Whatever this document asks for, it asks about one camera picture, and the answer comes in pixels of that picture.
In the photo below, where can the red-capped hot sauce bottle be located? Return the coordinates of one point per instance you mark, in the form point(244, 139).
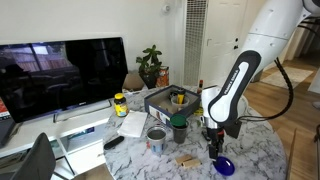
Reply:
point(200, 88)

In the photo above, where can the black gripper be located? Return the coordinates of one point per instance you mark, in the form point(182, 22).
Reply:
point(215, 136)

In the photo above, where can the white plastic cup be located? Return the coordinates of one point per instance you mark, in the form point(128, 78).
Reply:
point(180, 107)

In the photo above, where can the white cabinet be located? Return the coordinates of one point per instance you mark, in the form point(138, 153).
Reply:
point(315, 83)

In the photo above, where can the green round lid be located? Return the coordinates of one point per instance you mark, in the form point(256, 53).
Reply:
point(178, 120)

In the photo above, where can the dark grey chair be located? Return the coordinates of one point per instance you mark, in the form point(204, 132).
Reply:
point(36, 160)

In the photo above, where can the black remote control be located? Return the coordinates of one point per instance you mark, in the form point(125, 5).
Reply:
point(114, 142)

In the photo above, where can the red white book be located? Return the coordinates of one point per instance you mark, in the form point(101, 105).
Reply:
point(4, 110)

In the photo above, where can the dark grey cup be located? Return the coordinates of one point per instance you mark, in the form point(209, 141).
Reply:
point(180, 136)

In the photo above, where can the blue printed box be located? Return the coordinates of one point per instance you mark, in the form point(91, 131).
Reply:
point(81, 133)

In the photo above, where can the black flat screen television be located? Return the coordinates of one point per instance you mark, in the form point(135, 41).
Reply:
point(63, 76)

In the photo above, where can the yellow black printed pack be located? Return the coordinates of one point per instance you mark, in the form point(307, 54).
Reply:
point(198, 112)

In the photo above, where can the small black toy car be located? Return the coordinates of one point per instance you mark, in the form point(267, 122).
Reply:
point(204, 135)

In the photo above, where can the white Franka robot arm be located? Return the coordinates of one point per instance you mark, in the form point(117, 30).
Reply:
point(266, 30)

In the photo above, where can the wooden block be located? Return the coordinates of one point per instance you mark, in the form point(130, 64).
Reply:
point(183, 159)
point(192, 163)

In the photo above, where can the green potted plant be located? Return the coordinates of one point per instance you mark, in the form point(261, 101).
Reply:
point(150, 65)

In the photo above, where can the white round thermostat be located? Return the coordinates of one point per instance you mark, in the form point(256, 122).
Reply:
point(166, 8)

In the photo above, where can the white wall grille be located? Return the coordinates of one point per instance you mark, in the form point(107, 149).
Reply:
point(195, 40)

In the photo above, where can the white panel door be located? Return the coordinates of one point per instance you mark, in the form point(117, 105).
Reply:
point(220, 33)

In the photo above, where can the yellow black bottle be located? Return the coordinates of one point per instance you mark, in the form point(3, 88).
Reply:
point(181, 97)

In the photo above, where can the yellow-lidded supplement bottle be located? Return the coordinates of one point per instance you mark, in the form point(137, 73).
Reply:
point(121, 107)

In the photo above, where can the navy cardboard box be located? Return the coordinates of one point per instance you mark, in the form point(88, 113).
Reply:
point(156, 111)

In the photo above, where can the orange printed box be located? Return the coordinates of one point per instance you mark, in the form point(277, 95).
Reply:
point(163, 78)

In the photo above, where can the white television stand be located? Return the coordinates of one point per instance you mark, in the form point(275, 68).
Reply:
point(40, 128)

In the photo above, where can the white paper napkin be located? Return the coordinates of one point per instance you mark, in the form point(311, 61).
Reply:
point(132, 124)

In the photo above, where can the beige floor rug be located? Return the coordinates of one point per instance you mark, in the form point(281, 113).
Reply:
point(293, 77)

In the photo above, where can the silver metal cup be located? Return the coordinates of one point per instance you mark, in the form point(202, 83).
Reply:
point(156, 145)

